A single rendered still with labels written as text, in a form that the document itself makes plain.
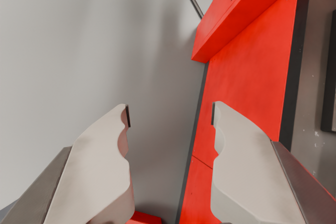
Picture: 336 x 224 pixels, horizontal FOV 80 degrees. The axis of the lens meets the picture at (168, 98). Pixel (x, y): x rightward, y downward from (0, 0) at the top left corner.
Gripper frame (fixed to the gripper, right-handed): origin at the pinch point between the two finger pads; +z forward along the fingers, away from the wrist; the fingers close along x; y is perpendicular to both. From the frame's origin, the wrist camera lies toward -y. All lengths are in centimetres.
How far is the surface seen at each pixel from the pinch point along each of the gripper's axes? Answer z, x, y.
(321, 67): 35, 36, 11
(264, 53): 52, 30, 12
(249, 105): 46, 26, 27
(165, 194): 71, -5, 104
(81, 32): 122, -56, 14
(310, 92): 30.7, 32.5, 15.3
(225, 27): 80, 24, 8
